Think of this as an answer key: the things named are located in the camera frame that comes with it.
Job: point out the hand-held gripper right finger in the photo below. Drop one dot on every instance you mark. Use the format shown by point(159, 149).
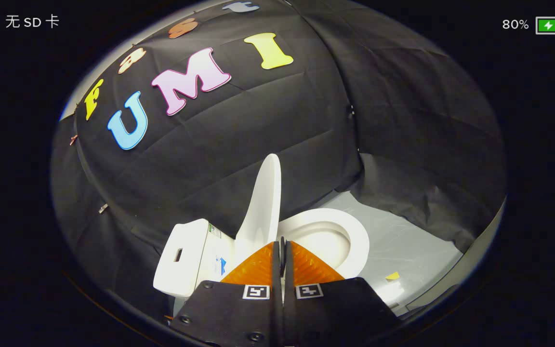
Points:
point(335, 313)

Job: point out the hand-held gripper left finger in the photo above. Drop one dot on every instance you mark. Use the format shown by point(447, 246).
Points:
point(229, 313)

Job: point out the white toilet lid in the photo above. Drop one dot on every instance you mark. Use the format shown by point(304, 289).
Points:
point(264, 207)

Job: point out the white toilet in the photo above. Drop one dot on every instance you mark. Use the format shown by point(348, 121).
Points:
point(191, 250)

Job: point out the yellow floor sticker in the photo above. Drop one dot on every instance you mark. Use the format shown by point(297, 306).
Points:
point(392, 276)

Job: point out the grey plastic floor sheet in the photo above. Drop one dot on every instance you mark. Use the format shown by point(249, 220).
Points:
point(403, 241)

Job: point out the black backdrop cloth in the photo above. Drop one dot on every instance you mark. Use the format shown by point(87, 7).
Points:
point(258, 120)

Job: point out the copper cloth clip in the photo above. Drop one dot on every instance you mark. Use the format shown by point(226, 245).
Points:
point(73, 140)

